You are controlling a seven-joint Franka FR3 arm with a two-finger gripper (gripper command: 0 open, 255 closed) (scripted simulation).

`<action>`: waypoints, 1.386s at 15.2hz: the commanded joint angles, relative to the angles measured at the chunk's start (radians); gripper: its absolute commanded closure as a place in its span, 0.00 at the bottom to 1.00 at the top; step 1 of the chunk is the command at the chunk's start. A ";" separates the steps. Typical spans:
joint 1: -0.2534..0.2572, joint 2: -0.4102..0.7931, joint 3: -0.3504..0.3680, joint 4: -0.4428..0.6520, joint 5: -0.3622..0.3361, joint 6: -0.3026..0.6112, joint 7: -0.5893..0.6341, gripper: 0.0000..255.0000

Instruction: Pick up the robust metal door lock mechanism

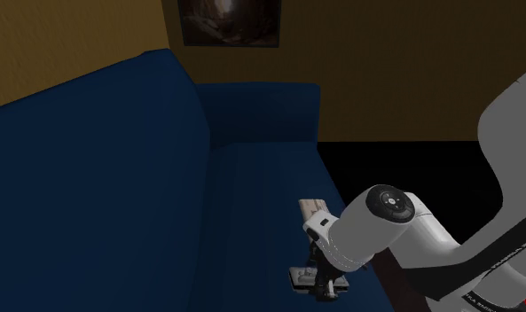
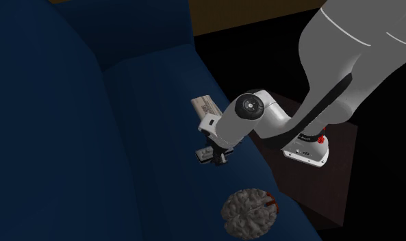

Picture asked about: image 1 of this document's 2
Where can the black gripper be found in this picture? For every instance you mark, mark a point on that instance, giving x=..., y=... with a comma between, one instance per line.
x=322, y=269

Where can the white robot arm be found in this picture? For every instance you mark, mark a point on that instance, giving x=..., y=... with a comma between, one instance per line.
x=440, y=250

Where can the beige cardboard box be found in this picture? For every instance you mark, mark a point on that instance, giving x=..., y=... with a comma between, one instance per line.
x=312, y=206

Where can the dark blue sofa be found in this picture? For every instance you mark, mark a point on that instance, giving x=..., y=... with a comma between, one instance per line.
x=115, y=194

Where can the dark framed wall picture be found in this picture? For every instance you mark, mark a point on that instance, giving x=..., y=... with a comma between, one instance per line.
x=229, y=21

